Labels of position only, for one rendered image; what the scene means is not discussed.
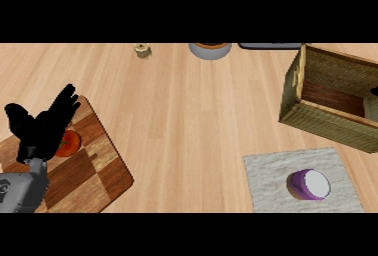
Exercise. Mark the checkered wooden cutting board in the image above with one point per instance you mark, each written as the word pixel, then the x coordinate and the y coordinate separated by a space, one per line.
pixel 93 160

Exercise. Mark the woven wicker basket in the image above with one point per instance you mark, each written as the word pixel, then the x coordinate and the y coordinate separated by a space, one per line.
pixel 334 100

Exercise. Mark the small yellowish glass bottle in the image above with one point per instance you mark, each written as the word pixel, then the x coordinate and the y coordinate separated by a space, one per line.
pixel 144 51

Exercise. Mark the grey pot with orange rim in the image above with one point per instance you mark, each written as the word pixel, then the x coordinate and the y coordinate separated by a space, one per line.
pixel 210 51

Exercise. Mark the dark grey flat appliance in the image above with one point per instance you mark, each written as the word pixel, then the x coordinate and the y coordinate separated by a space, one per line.
pixel 271 45

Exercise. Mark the red tomato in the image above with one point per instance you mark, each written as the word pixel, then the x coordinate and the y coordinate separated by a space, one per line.
pixel 70 144

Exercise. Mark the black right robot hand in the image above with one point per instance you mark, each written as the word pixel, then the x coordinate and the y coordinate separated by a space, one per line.
pixel 374 91

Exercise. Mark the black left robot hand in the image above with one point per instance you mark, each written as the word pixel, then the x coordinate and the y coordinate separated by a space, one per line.
pixel 43 128

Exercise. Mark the purple can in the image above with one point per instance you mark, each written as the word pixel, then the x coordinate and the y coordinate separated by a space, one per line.
pixel 311 185

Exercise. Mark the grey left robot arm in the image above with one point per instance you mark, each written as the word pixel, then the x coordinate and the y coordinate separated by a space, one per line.
pixel 23 190

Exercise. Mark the white fuzzy placemat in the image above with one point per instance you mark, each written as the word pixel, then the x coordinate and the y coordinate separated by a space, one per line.
pixel 300 166

